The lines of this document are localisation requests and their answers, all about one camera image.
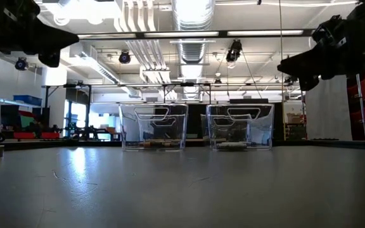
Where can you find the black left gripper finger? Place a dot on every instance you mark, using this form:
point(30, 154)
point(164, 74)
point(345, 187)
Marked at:
point(57, 38)
point(49, 59)

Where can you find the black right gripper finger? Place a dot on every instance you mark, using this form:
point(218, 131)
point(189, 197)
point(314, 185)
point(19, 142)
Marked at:
point(303, 66)
point(310, 84)

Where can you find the clear plastic bin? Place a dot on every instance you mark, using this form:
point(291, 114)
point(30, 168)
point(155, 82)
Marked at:
point(153, 126)
point(239, 126)

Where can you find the white cylindrical battery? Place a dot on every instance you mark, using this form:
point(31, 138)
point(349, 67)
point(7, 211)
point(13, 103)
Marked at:
point(225, 146)
point(239, 146)

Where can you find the black copper-top battery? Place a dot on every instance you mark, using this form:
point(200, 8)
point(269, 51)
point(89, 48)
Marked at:
point(149, 145)
point(160, 145)

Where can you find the black background robot arm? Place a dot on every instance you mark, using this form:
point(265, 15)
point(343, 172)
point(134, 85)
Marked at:
point(90, 130)

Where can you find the white curtain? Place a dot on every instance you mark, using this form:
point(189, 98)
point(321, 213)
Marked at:
point(328, 107)

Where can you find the cardboard box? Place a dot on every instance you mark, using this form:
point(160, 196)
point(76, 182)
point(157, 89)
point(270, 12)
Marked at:
point(293, 118)

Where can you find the blue storage bin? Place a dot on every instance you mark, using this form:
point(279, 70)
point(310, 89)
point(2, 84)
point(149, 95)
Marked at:
point(27, 100)

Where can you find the white shelf board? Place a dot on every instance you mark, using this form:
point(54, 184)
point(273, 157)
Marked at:
point(2, 102)

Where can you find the black monitor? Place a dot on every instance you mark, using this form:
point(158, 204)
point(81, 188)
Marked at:
point(5, 115)

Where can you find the red base block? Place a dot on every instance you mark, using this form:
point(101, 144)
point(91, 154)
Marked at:
point(24, 135)
point(49, 135)

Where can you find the black crossbar with light strips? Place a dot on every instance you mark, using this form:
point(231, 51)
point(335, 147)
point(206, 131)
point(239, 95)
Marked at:
point(223, 33)

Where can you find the white ceiling pipe bundle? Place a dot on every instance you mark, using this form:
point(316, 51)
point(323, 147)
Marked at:
point(147, 54)

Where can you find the black table mat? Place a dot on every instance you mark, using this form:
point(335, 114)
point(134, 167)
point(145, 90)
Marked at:
point(170, 190)

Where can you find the black ceiling camera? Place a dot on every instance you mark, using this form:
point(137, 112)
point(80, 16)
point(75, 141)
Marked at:
point(124, 57)
point(234, 50)
point(21, 63)

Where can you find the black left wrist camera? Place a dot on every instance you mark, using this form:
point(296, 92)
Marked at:
point(21, 8)

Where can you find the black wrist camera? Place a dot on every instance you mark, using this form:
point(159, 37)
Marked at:
point(326, 30)
point(21, 8)

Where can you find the white rectangular duct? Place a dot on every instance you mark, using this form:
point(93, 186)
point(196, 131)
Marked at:
point(87, 58)

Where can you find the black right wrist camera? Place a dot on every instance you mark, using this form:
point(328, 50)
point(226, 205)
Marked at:
point(326, 30)

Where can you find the grey metal rack post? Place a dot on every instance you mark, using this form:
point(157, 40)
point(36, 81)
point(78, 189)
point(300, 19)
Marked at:
point(361, 107)

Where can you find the silver ventilation duct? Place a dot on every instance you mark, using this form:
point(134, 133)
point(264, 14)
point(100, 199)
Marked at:
point(193, 47)

